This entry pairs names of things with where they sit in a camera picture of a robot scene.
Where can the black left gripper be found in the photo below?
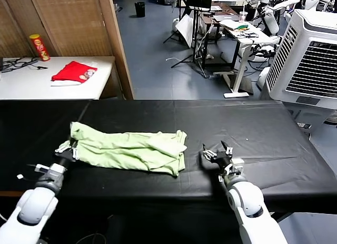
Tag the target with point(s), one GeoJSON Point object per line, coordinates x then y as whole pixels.
{"type": "Point", "coordinates": [65, 158]}

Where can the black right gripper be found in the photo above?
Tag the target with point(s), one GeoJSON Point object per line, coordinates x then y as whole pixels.
{"type": "Point", "coordinates": [222, 161]}

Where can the light green t-shirt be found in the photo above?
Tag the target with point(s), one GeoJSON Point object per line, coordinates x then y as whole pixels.
{"type": "Point", "coordinates": [126, 151]}

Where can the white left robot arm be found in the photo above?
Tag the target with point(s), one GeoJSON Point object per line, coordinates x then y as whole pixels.
{"type": "Point", "coordinates": [34, 204]}

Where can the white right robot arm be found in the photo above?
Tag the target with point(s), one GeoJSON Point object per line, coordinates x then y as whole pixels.
{"type": "Point", "coordinates": [250, 204]}

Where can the small black table cover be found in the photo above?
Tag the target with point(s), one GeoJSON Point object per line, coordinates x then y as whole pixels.
{"type": "Point", "coordinates": [29, 128]}

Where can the large black table cover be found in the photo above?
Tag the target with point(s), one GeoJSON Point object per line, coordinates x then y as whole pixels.
{"type": "Point", "coordinates": [263, 128]}

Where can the white side table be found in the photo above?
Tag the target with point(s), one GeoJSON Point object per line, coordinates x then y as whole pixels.
{"type": "Point", "coordinates": [26, 86]}

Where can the red santa hat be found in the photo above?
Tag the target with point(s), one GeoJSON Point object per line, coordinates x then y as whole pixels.
{"type": "Point", "coordinates": [71, 72]}

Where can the red chips can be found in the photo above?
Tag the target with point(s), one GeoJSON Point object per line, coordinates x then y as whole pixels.
{"type": "Point", "coordinates": [39, 47]}

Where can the white standing desk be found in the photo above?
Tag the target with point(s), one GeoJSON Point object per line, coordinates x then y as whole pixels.
{"type": "Point", "coordinates": [243, 43]}

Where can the black-legged desk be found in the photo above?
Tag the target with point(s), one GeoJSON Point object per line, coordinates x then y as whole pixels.
{"type": "Point", "coordinates": [196, 38]}

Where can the black tripod stand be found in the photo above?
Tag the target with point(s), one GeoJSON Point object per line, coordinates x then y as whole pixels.
{"type": "Point", "coordinates": [171, 37]}

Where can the white air cooler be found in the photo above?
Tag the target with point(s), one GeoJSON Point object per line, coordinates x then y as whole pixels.
{"type": "Point", "coordinates": [310, 64]}

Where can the wooden folding screen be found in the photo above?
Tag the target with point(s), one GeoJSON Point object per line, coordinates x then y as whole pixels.
{"type": "Point", "coordinates": [73, 22]}

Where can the white reflector board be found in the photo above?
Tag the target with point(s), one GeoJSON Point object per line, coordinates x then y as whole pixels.
{"type": "Point", "coordinates": [184, 28]}

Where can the silver laptop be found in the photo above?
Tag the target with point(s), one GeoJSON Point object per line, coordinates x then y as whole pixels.
{"type": "Point", "coordinates": [225, 18]}

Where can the plastic cup with straw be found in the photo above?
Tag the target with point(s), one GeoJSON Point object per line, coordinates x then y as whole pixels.
{"type": "Point", "coordinates": [242, 16]}

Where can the brown wooden desk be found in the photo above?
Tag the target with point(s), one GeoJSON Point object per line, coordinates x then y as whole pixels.
{"type": "Point", "coordinates": [227, 10]}

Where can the black trash bin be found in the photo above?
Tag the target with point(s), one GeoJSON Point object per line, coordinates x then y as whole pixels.
{"type": "Point", "coordinates": [139, 9]}

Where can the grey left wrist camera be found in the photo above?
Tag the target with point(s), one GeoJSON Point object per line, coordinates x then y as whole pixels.
{"type": "Point", "coordinates": [54, 169]}

